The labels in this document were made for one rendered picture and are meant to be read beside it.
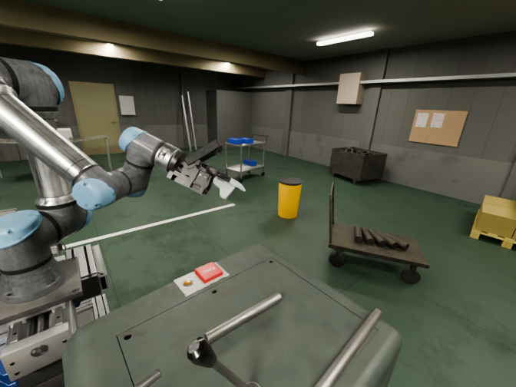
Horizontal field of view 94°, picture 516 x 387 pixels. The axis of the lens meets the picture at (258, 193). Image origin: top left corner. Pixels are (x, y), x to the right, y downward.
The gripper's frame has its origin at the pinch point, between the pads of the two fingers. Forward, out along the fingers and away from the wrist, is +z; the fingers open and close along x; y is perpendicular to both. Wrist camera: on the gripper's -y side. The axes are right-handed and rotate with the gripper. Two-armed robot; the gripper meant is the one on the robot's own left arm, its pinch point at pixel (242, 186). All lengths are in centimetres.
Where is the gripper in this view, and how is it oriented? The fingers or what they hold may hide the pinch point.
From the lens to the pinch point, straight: 68.7
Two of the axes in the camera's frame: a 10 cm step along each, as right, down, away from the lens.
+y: -4.4, 8.9, -1.3
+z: 8.9, 4.5, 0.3
